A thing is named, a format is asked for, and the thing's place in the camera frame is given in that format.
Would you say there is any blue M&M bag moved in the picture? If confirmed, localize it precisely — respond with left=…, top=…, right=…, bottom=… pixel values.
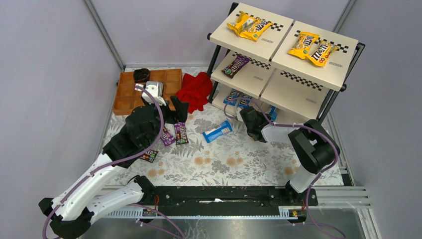
left=237, top=93, right=252, bottom=109

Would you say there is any light blue candy bag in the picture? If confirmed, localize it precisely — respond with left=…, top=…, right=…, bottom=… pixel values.
left=203, top=120, right=232, bottom=143

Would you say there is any brown m&m bag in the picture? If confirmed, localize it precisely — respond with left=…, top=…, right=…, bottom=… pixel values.
left=139, top=150, right=158, bottom=163
left=221, top=54, right=250, bottom=79

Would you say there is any yellow candy bag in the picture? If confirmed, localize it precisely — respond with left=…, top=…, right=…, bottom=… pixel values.
left=307, top=41, right=338, bottom=67
left=287, top=31, right=319, bottom=60
left=226, top=11, right=255, bottom=36

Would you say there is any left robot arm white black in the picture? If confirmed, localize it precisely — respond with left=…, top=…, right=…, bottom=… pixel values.
left=38, top=96, right=188, bottom=239

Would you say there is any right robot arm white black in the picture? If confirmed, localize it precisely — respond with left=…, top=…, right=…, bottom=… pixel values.
left=238, top=107, right=340, bottom=194

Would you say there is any purple candy bag left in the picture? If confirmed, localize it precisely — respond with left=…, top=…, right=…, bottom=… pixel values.
left=160, top=127, right=176, bottom=146

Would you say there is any purple candy bag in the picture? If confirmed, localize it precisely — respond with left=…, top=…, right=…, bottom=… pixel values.
left=174, top=122, right=189, bottom=145
left=160, top=127, right=176, bottom=146

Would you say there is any purple candy bag right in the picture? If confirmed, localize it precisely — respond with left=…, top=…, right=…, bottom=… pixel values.
left=174, top=122, right=189, bottom=145

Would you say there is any blue M&M bag bottom shelf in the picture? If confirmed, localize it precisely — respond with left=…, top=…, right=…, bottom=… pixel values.
left=223, top=89, right=241, bottom=106

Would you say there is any brown M&M bag on shelf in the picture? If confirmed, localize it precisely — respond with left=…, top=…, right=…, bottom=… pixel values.
left=221, top=54, right=250, bottom=79

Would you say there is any cream three-tier shelf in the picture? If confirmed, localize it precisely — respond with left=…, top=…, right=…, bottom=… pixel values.
left=207, top=2, right=365, bottom=123

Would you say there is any yellow M&M bag on shelf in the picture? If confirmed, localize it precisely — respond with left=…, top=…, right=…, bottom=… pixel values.
left=240, top=18, right=273, bottom=41

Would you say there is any red cloth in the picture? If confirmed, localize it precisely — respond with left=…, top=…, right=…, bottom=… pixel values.
left=176, top=72, right=212, bottom=114

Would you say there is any wooden compartment tray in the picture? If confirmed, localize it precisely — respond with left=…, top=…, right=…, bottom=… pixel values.
left=112, top=69, right=183, bottom=116

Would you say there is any floral tablecloth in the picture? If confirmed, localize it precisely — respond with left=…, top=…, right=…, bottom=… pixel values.
left=110, top=104, right=300, bottom=186

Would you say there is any dark rolled tie top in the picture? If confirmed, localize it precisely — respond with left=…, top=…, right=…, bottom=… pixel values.
left=133, top=68, right=150, bottom=83

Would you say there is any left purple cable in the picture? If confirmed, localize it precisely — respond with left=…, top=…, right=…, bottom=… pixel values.
left=42, top=86, right=165, bottom=239

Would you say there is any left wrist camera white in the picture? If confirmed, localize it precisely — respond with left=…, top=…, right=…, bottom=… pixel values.
left=135, top=81, right=167, bottom=106

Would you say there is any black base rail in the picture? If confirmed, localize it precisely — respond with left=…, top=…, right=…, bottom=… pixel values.
left=131, top=176, right=318, bottom=217

